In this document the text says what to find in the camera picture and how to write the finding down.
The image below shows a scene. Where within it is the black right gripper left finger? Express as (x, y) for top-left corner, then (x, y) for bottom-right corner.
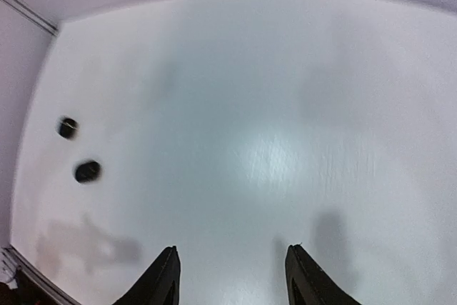
(114, 246), (181, 305)

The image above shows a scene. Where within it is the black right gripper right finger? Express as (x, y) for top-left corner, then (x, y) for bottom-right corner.
(285, 244), (361, 305)

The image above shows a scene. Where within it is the small black charging case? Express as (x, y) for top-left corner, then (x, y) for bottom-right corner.
(74, 160), (102, 184)

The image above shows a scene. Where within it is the black oval charging case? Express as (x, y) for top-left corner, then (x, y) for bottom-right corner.
(56, 116), (79, 140)

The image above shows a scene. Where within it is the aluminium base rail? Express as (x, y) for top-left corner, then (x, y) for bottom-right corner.
(1, 246), (79, 304)

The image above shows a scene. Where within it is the left aluminium wall post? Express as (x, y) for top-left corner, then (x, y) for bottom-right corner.
(1, 0), (59, 36)

